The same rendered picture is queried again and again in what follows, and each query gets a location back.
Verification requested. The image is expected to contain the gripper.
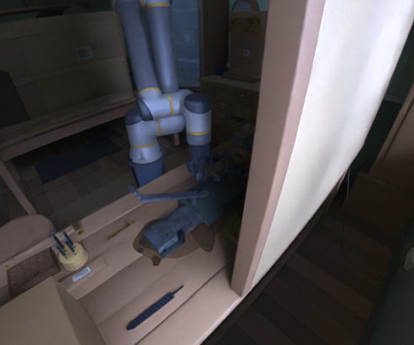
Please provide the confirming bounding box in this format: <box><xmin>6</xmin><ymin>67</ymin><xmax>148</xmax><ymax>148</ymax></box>
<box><xmin>186</xmin><ymin>143</ymin><xmax>211</xmax><ymax>182</ymax></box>

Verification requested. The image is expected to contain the wooden box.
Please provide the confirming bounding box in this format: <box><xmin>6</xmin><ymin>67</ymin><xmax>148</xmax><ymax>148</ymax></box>
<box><xmin>0</xmin><ymin>276</ymin><xmax>105</xmax><ymax>345</ymax></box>

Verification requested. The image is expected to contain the cream round tool holder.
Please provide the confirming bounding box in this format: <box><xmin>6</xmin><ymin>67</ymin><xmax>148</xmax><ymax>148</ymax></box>
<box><xmin>58</xmin><ymin>242</ymin><xmax>89</xmax><ymax>272</ymax></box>

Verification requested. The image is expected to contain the brown compartment tray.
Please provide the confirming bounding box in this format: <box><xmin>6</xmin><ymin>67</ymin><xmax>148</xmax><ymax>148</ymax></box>
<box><xmin>6</xmin><ymin>248</ymin><xmax>61</xmax><ymax>296</ymax></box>

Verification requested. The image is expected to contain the grey green lathe body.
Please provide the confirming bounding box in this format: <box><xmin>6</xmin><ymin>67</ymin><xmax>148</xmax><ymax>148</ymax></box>
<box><xmin>178</xmin><ymin>150</ymin><xmax>253</xmax><ymax>227</ymax></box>

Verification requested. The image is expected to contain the grey ram lever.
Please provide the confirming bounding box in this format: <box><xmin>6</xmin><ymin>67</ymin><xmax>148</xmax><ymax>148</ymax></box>
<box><xmin>126</xmin><ymin>184</ymin><xmax>211</xmax><ymax>204</ymax></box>

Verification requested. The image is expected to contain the brown leather mat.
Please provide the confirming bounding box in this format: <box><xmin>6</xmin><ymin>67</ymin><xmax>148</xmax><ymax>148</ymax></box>
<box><xmin>133</xmin><ymin>219</ymin><xmax>218</xmax><ymax>266</ymax></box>

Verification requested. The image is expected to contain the round wooden stool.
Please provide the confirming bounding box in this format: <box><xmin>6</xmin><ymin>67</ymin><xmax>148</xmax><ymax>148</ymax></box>
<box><xmin>0</xmin><ymin>214</ymin><xmax>57</xmax><ymax>274</ymax></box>

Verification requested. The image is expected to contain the wooden drawer cabinet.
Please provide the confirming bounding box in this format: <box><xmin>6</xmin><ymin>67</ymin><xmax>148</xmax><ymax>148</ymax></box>
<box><xmin>199</xmin><ymin>75</ymin><xmax>261</xmax><ymax>144</ymax></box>

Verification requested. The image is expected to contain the white label card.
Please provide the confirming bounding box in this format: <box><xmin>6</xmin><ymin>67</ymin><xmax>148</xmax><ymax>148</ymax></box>
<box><xmin>71</xmin><ymin>266</ymin><xmax>93</xmax><ymax>282</ymax></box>

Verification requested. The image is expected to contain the grey lathe tailstock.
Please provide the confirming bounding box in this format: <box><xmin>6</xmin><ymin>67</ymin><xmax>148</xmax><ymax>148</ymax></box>
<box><xmin>142</xmin><ymin>208</ymin><xmax>207</xmax><ymax>260</ymax></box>

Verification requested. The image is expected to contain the brass pin gauge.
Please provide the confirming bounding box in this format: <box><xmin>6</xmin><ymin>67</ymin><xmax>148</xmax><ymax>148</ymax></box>
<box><xmin>106</xmin><ymin>217</ymin><xmax>136</xmax><ymax>242</ymax></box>

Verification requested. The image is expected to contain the white panel with wooden frame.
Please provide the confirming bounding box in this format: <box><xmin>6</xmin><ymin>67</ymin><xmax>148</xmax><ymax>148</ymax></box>
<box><xmin>230</xmin><ymin>0</ymin><xmax>414</xmax><ymax>297</ymax></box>

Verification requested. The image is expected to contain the wooden longcase clock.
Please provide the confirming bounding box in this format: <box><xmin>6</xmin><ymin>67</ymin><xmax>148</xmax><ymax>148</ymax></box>
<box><xmin>225</xmin><ymin>0</ymin><xmax>268</xmax><ymax>82</ymax></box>

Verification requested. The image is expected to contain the wooden workbench with backboard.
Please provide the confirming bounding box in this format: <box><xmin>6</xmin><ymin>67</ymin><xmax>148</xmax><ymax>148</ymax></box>
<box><xmin>0</xmin><ymin>9</ymin><xmax>137</xmax><ymax>162</ymax></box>

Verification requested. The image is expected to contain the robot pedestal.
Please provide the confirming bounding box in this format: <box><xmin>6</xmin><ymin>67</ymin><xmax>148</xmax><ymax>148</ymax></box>
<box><xmin>126</xmin><ymin>153</ymin><xmax>167</xmax><ymax>188</ymax></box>

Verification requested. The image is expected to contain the dark blue file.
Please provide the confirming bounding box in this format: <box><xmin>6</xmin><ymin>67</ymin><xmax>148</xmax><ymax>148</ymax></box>
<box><xmin>126</xmin><ymin>284</ymin><xmax>185</xmax><ymax>331</ymax></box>

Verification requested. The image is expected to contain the white paper notice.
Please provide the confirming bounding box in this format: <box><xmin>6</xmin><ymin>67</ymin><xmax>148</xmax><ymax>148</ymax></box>
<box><xmin>74</xmin><ymin>45</ymin><xmax>95</xmax><ymax>61</ymax></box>

